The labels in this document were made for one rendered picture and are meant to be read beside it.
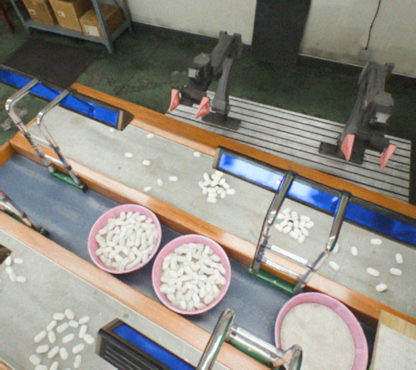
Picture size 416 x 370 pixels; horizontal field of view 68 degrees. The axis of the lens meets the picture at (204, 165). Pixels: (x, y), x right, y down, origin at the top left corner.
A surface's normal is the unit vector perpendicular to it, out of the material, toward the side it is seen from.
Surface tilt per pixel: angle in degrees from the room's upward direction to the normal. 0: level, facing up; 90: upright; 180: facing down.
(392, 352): 0
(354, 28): 89
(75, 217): 0
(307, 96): 0
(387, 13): 90
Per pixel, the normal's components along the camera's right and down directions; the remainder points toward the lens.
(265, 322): -0.04, -0.59
